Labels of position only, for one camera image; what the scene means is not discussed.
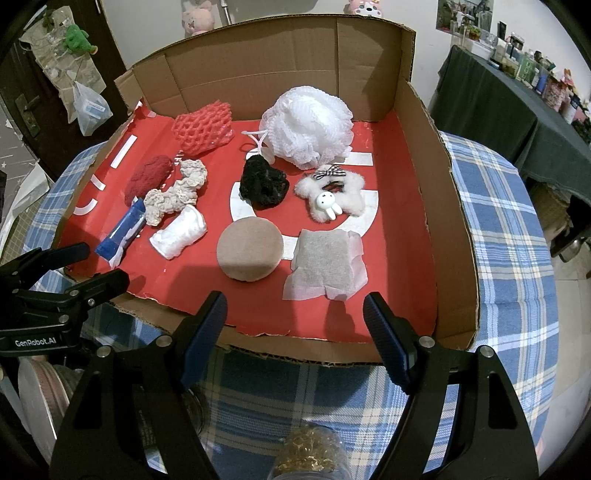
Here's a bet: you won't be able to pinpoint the blue plaid blanket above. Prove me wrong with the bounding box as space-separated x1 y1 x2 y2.
21 129 573 480

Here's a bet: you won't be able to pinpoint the white gauze sachet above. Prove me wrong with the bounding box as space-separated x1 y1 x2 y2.
283 228 369 302

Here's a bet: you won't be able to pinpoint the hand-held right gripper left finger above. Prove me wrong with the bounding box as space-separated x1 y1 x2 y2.
48 290 229 480

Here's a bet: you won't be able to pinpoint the pink plush toy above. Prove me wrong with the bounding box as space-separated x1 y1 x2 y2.
181 0 214 38
346 0 386 19

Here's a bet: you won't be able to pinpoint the black scrunchie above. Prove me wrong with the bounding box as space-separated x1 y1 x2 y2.
239 154 291 210

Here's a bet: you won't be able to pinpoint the wall mirror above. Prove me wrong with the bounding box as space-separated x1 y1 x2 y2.
436 0 495 33

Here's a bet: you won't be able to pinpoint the large glass jar metal lid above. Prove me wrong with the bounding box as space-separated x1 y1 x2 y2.
16 355 206 474

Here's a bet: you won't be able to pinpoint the row of cosmetic bottles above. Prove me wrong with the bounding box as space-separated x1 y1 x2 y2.
462 18 591 144

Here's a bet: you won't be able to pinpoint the small clear jar of capsules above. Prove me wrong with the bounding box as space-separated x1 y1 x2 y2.
276 425 352 480

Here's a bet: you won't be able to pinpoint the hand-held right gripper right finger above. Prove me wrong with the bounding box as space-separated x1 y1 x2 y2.
362 292 541 480

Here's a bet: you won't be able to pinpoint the white paper sheets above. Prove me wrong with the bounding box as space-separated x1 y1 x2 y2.
0 159 51 250

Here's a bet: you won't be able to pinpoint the white cloth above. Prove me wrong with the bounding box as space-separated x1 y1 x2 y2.
149 204 207 260

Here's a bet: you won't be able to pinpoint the blue and white packet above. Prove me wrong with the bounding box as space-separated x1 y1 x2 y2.
95 196 147 268

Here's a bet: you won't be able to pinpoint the cardboard box with red lining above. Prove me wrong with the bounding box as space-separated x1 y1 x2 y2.
53 18 483 365

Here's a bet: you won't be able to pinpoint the white plastic bag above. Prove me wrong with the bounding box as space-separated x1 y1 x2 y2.
72 82 114 137

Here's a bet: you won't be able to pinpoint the beige hanging door organiser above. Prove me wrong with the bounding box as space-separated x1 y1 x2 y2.
18 9 100 125

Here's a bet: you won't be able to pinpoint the dark brown door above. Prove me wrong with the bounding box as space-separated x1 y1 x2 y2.
0 0 127 181

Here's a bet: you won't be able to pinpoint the green plush toy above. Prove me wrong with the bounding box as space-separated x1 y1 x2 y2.
63 24 100 55

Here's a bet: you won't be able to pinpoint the white fluffy bunny hair clip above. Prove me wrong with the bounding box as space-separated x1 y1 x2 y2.
294 164 365 224

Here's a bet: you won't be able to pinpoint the beige powder puff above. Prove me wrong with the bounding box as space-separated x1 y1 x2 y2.
217 218 284 282

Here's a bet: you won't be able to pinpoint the cream lace scrunchie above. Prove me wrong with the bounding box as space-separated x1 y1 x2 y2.
144 159 208 227

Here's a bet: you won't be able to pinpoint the red foam fruit net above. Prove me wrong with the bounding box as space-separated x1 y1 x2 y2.
172 102 235 158

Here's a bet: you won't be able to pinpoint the door handle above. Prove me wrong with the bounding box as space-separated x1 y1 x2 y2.
14 95 38 137

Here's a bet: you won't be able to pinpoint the table with dark green cloth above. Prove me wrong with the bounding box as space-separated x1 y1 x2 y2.
428 44 591 204

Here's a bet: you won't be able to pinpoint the red knitted scrunchie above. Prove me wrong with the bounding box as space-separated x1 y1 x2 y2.
124 155 174 207

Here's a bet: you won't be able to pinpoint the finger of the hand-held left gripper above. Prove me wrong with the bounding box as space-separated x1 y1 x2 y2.
14 269 130 325
0 242 90 296

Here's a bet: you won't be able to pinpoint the white mesh bath pouf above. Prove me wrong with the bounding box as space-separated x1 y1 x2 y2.
240 85 355 169

